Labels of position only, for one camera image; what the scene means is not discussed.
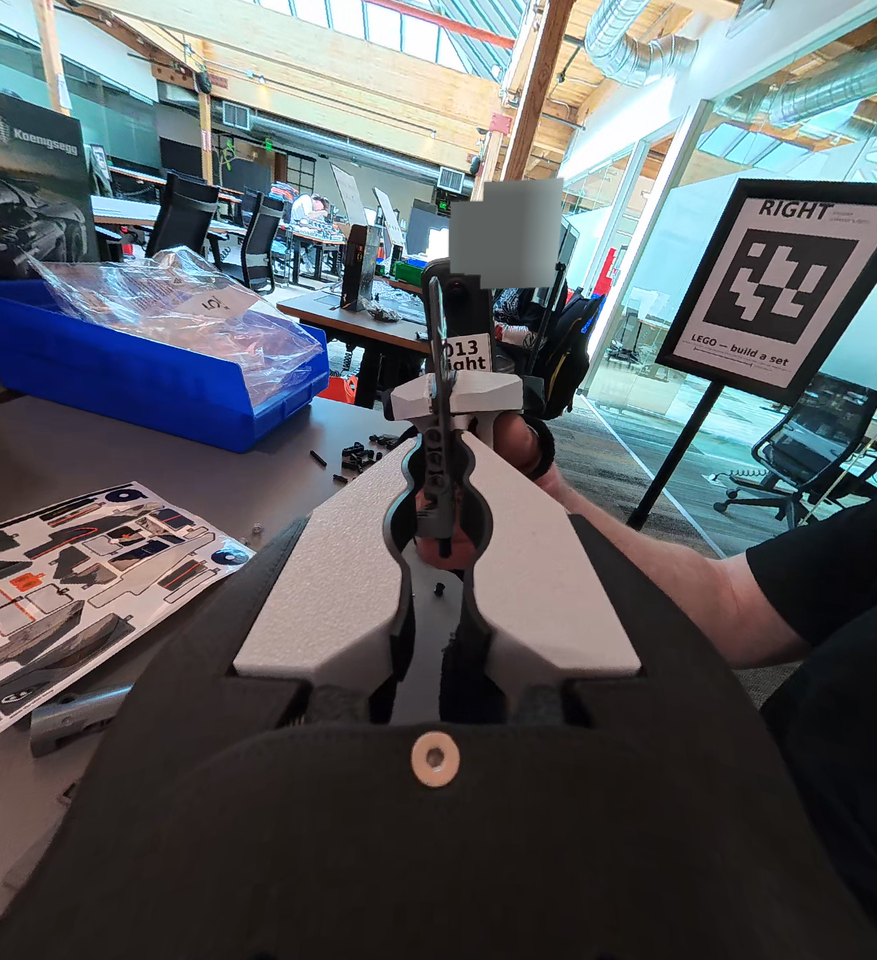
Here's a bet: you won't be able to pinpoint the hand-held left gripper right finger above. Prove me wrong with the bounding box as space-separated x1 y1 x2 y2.
453 433 642 724

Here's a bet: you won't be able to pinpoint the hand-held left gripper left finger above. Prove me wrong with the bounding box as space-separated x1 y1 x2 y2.
233 436 431 724

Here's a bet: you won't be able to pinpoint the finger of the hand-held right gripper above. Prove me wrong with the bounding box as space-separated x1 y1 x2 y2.
448 369 524 415
392 372 437 423

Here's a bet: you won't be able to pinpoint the person's right forearm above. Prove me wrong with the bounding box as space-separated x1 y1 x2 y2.
554 480 818 670

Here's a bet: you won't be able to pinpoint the toy car set box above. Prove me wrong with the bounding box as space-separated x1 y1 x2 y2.
0 77 104 285

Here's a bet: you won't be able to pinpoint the person's right hand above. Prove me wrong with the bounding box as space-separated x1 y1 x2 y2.
493 411 572 507

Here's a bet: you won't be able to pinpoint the pile of black pins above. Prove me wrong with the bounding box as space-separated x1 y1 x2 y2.
309 431 411 486

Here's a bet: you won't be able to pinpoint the black backpack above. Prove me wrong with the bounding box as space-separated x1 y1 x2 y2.
530 291 606 423

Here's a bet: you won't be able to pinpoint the wooden office table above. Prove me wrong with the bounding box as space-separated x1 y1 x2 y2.
275 287 434 411

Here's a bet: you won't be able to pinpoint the black upright box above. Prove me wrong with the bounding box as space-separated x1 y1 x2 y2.
339 222 389 314

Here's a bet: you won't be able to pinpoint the crumpled clear plastic bags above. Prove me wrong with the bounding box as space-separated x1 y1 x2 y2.
24 246 327 408

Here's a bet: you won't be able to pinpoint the black framed marker sign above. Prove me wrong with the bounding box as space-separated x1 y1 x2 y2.
624 177 877 531

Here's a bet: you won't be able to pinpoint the sticker sheet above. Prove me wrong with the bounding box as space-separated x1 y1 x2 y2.
0 480 257 735

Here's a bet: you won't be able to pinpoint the blue plastic bin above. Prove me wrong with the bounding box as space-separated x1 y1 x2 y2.
0 279 331 455

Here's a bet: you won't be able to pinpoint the grey curved panel piece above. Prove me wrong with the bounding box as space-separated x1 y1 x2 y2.
28 681 134 759

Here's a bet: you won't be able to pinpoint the black mesh office chair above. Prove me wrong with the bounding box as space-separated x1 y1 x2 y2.
710 373 877 531

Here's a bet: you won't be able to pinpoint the silver air duct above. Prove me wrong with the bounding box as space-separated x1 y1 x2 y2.
583 0 700 90

